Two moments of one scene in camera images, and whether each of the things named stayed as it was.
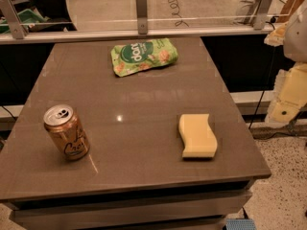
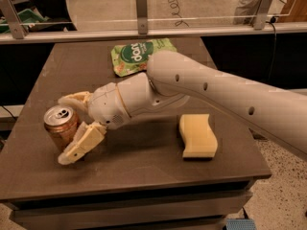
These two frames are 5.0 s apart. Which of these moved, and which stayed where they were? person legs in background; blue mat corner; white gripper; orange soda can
Moved: white gripper
Stayed: person legs in background; blue mat corner; orange soda can
